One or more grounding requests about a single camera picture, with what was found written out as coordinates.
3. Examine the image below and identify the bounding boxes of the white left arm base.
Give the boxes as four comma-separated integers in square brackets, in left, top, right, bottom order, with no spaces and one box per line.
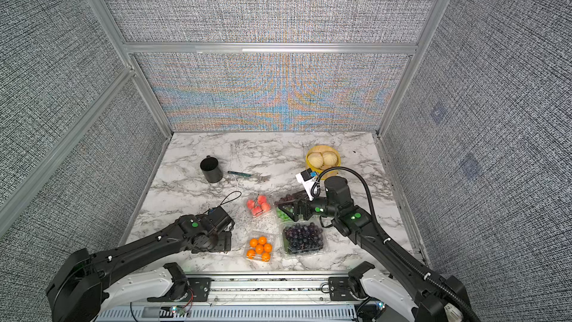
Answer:
[98,262,190,315]

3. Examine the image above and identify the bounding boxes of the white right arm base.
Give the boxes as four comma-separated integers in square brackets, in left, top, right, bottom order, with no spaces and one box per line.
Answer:
[348,262,417,321]

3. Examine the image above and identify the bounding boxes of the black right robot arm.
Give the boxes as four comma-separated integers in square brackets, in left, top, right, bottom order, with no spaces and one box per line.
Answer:
[276,176,479,321]

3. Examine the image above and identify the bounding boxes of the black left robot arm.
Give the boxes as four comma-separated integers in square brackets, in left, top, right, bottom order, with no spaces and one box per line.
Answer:
[46,207,235,321]

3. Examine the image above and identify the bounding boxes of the clear box green red grapes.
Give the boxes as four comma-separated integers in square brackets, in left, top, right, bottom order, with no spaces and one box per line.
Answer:
[273,191,308,222]

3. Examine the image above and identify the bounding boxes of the clear box of blueberries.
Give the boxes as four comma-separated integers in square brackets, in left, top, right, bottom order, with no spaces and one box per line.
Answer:
[281,222,327,259]

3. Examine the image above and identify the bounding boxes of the clear box of strawberries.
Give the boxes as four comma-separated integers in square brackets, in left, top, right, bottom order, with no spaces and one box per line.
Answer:
[245,195,273,219]

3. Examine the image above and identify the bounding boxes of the clear box of oranges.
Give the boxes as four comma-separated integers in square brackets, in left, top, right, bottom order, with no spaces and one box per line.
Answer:
[242,232,279,263]

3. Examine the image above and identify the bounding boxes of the left steamed bun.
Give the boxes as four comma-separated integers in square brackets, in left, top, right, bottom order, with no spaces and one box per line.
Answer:
[307,152,324,168]

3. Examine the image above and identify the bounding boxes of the steamed bun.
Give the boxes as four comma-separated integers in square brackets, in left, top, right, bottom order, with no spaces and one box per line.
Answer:
[322,151,338,167]
[307,152,324,168]

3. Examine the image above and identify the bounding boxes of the yellow bamboo steamer basket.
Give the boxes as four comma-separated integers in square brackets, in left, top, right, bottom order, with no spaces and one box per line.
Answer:
[305,145,341,173]

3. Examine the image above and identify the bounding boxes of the right steamed bun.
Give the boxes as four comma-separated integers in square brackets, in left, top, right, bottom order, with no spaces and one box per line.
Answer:
[322,151,338,167]

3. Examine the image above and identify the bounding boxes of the black metal cup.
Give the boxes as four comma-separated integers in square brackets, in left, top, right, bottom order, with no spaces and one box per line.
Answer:
[200,156,223,183]

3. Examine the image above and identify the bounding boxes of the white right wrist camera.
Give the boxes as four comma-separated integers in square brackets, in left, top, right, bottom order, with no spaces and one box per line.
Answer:
[296,168,317,201]

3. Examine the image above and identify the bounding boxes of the thin black left cable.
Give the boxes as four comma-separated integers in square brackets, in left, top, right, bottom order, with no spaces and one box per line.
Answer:
[203,190,243,216]

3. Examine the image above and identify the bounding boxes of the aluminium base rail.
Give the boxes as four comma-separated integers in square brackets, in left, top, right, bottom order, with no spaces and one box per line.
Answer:
[96,271,388,321]

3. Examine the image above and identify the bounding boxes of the black corrugated right cable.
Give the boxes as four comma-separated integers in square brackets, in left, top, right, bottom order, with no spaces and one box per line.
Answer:
[311,166,481,322]

